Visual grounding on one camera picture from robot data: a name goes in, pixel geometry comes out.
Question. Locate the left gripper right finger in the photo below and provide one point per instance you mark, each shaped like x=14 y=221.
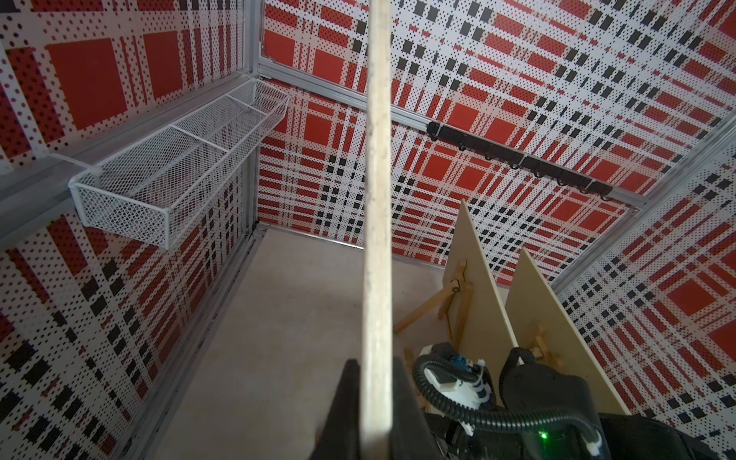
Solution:
x=410 y=434

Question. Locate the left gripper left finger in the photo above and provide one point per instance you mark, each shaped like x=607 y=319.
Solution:
x=340 y=436

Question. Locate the wooden board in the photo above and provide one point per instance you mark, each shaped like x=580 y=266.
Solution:
x=481 y=329
x=531 y=302
x=376 y=394

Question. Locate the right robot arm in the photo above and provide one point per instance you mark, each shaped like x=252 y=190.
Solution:
x=533 y=412

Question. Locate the right wooden easel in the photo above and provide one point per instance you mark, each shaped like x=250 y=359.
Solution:
x=542 y=352

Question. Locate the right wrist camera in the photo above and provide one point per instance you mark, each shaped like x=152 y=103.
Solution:
x=441 y=374

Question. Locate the black hook rail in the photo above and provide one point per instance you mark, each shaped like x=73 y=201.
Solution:
x=516 y=160

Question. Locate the white wire mesh basket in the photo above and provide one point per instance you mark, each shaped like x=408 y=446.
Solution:
x=153 y=190

